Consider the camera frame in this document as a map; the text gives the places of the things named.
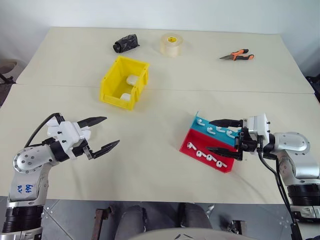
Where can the blue tray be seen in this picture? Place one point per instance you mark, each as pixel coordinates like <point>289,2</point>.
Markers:
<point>197,127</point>

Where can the white wireless earbud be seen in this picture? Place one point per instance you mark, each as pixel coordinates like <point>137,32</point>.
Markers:
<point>200,153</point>
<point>220,164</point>
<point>191,145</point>
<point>220,129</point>
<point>210,130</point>
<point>200,121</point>
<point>230,133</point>
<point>209,157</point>

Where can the black rolled pouch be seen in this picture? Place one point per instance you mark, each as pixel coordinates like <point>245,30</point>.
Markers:
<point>126,43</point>

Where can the rusty metal bracket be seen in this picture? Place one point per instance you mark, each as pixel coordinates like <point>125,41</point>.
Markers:
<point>101,216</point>
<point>236,226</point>

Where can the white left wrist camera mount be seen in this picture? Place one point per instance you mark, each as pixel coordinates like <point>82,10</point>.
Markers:
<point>67,135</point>

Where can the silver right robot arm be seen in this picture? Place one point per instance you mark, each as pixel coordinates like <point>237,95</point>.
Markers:
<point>297,152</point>

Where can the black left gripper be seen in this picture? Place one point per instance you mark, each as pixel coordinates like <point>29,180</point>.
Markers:
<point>81,148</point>

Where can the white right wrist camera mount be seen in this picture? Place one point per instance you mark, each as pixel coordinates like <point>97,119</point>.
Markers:
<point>260,125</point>

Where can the clear tape roll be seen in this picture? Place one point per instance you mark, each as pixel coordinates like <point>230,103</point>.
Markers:
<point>171,46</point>

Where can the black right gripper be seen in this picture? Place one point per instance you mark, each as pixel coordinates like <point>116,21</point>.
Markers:
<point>250,143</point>

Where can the yellow plastic bin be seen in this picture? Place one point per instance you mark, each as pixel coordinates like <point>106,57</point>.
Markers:
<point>113,85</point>

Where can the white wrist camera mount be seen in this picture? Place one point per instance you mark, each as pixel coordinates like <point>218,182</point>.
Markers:
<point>67,135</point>
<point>260,125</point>

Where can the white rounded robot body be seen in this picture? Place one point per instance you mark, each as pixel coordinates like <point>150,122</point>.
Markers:
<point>200,235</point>

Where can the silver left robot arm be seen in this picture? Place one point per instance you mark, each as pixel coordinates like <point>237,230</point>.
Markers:
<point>27,162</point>

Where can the white earbud charging case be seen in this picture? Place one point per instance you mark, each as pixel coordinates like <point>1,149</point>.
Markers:
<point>131,79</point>
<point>125,97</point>

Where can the red plastic tray with earbuds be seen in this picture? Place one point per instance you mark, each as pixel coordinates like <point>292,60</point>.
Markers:
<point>197,140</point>

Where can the dark background object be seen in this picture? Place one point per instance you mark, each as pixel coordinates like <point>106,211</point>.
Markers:
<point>314,86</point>

